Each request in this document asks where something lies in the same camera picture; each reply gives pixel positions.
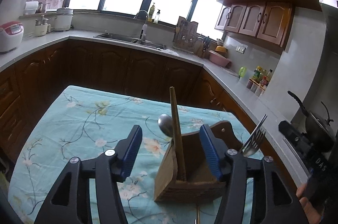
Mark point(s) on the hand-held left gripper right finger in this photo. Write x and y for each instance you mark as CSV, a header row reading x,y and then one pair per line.
x,y
211,152

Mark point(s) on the wooden cabinets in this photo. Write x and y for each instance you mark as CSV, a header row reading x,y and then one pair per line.
x,y
105,68
264,2

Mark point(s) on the yellow oil bottle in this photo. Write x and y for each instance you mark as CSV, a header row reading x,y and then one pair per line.
x,y
151,14

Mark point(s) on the steel sink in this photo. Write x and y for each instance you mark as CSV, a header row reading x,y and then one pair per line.
x,y
118,37

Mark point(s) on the green cup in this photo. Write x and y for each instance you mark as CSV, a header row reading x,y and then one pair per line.
x,y
242,73

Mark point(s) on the pink basin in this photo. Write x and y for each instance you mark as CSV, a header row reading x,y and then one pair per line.
x,y
219,60

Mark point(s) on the stainless steel spoon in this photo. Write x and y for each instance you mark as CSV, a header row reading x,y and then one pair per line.
x,y
164,125

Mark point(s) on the large white rice cooker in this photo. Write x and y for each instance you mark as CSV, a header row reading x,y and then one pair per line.
x,y
63,20

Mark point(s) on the wall switch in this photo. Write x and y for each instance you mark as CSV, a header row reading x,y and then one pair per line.
x,y
241,49

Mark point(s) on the wooden upper cabinets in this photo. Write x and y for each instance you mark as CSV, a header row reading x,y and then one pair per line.
x,y
264,2

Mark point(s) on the grey kitchen countertop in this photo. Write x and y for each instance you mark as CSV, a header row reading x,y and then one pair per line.
x,y
39,40

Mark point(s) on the white container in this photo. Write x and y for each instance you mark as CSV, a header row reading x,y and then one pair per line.
x,y
31,8

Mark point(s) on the plain wooden chopstick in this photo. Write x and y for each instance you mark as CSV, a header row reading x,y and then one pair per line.
x,y
174,113

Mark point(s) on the metal chopstick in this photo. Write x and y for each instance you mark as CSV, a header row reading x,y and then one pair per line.
x,y
261,122

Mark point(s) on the clear pump bottle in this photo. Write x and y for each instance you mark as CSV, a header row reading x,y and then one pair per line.
x,y
156,17

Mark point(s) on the small white cooking appliance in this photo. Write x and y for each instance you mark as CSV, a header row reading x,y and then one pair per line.
x,y
42,26

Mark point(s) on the floral turquoise tablecloth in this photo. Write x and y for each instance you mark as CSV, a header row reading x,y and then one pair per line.
x,y
79,129

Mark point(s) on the range hood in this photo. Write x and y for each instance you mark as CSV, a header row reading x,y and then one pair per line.
x,y
328,3

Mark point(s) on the condiment bottles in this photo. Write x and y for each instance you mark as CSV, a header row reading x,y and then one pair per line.
x,y
260,76

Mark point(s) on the wooden utensil holder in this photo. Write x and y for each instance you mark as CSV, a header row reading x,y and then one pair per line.
x,y
184,191

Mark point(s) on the person's right hand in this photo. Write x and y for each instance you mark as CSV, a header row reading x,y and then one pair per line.
x,y
309,210

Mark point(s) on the knife block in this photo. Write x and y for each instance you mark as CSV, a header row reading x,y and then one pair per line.
x,y
206,48

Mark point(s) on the black wok with lid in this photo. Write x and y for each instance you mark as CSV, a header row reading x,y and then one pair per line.
x,y
319,131

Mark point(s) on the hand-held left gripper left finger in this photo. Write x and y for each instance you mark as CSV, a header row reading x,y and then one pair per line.
x,y
130,152

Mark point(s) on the spice jars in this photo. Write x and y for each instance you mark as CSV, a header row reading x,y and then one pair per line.
x,y
254,88

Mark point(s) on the chrome faucet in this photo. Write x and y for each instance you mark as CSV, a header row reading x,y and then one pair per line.
x,y
144,29

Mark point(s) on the stainless steel fork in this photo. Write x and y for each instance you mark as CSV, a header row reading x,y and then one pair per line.
x,y
252,150

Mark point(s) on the dish rack with cutting boards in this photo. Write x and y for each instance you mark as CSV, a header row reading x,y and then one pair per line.
x,y
186,36

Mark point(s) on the red and white rice cooker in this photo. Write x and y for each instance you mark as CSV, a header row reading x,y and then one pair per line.
x,y
10,36

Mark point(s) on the wooden lower cabinets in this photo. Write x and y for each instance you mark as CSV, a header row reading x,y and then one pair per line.
x,y
105,68

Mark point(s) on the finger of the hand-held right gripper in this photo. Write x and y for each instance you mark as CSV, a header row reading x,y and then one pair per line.
x,y
290,133

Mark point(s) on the patterned wooden chopstick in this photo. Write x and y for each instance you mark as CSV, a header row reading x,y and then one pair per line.
x,y
197,214
181,155

